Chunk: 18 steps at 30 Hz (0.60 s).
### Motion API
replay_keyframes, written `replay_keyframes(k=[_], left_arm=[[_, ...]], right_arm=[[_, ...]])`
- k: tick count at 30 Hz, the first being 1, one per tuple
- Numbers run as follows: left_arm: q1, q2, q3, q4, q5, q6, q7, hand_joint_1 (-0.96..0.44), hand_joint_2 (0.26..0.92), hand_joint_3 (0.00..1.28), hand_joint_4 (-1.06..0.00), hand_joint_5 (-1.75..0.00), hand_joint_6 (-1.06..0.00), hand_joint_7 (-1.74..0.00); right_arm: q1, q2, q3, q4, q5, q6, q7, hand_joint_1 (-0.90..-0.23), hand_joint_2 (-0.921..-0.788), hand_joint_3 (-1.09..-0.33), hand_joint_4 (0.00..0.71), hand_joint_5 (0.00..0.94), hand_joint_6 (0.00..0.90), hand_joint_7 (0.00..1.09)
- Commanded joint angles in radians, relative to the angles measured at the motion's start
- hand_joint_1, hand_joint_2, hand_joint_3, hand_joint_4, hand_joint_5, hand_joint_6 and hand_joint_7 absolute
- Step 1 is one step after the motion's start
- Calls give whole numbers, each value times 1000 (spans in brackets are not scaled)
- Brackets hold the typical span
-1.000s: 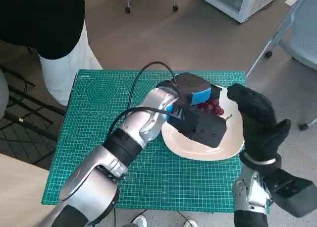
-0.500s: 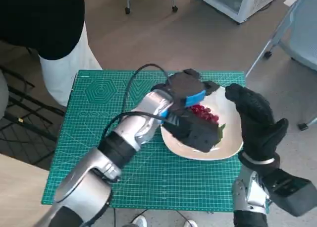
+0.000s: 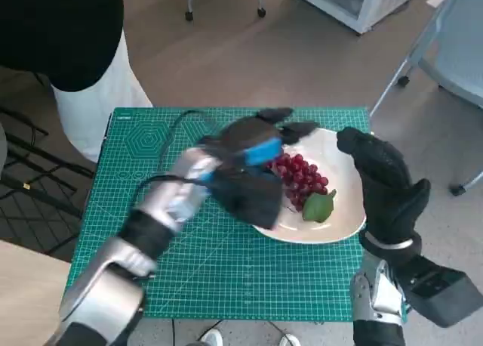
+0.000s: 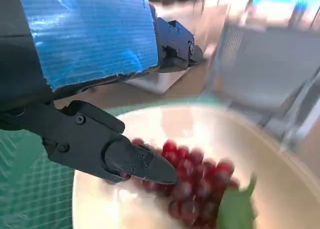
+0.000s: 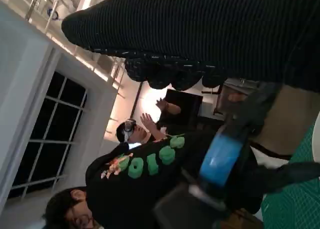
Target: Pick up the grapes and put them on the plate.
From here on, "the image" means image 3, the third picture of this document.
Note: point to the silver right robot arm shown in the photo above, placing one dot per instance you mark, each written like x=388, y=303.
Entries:
x=381, y=297

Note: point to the person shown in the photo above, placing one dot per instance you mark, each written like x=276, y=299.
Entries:
x=56, y=28

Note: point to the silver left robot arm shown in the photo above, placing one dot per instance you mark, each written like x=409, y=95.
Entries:
x=170, y=202

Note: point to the light blue chair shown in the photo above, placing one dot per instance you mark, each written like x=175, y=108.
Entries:
x=456, y=47

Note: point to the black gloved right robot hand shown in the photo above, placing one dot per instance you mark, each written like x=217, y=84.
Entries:
x=392, y=187

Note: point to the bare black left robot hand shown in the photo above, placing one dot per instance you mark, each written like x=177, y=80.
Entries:
x=249, y=138

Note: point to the red toy grapes with leaf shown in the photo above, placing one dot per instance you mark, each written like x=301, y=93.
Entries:
x=302, y=176

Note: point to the white plate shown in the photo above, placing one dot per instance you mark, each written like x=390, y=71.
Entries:
x=339, y=210

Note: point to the wooden board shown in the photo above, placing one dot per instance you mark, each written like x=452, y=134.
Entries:
x=22, y=293

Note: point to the green cutting mat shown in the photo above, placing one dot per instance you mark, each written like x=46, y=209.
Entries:
x=234, y=270

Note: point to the white foot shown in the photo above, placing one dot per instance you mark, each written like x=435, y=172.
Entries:
x=212, y=338
x=290, y=341

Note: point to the white glass-door cabinet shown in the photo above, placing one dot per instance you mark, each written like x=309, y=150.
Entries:
x=371, y=6

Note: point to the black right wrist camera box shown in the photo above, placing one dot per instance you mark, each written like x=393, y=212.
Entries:
x=441, y=297

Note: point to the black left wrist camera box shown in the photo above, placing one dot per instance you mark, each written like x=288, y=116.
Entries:
x=249, y=198

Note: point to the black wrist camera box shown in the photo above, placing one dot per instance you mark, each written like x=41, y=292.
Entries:
x=249, y=198
x=441, y=297

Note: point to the rolling chair base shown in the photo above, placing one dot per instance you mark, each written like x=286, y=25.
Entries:
x=188, y=15

